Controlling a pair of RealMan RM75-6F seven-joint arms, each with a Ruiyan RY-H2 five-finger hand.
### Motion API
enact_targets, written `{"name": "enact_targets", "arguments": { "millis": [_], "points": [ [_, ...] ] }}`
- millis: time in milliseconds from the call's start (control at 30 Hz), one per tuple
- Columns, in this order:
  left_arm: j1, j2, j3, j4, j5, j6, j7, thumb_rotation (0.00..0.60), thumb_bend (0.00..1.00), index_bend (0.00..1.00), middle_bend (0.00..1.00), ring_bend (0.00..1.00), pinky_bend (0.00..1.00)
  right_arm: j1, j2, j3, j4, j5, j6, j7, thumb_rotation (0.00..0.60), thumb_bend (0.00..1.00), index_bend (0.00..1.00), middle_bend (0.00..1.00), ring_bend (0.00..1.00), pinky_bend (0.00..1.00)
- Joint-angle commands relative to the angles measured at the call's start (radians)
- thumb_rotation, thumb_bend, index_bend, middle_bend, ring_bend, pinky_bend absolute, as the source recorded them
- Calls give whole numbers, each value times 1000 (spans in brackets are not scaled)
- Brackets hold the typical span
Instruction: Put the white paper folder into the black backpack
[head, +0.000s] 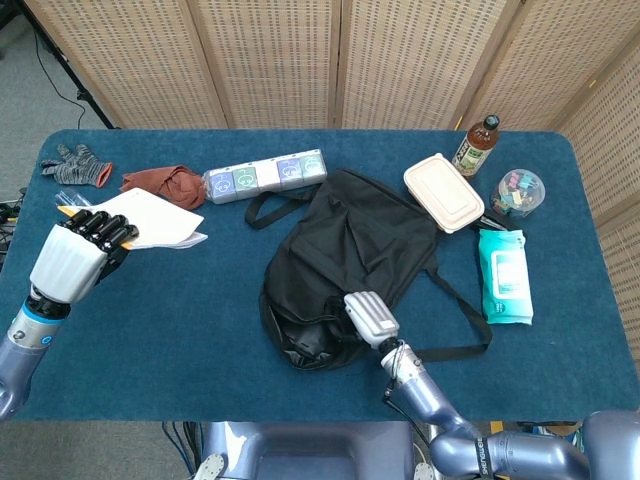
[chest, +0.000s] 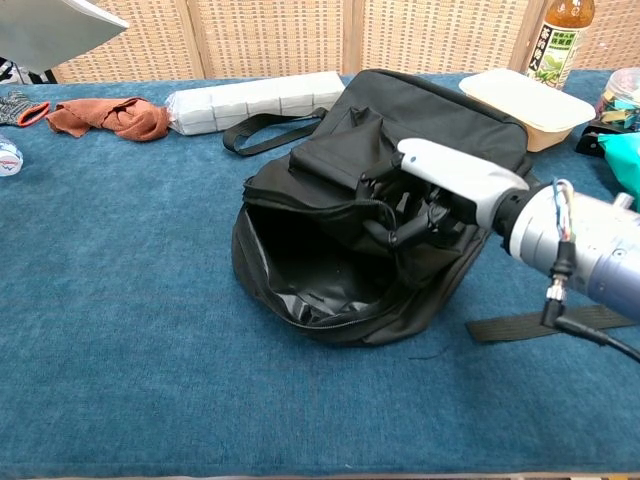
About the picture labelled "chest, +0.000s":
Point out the rust brown cloth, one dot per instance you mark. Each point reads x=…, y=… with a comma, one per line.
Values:
x=135, y=122

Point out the brown tea bottle green label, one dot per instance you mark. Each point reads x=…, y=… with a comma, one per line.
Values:
x=555, y=50

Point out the grey knit work glove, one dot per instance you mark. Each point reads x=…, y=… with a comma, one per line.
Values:
x=15, y=107

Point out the blue table cloth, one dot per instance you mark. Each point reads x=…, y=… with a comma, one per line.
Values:
x=150, y=375

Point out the woven rattan folding screen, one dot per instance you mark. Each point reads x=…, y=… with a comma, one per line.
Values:
x=270, y=35

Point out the black stapler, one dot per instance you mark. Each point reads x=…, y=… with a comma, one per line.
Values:
x=587, y=142

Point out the white and orange book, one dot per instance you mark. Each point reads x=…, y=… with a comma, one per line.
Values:
x=50, y=30

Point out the clear jar of binder clips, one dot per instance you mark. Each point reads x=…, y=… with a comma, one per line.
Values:
x=622, y=95

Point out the beige lidded lunch box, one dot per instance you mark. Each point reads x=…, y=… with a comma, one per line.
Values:
x=525, y=102

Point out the wrapped tissue packs multipack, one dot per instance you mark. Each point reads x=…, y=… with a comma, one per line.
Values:
x=250, y=102

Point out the black fabric backpack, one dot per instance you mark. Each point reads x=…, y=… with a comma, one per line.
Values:
x=440, y=115

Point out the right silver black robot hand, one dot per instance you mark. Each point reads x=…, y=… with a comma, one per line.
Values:
x=450, y=170

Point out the teal wet wipes pack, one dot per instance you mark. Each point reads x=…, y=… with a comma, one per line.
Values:
x=625, y=160

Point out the clear plastic water bottle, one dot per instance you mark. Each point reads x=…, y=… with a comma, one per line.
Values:
x=7, y=155

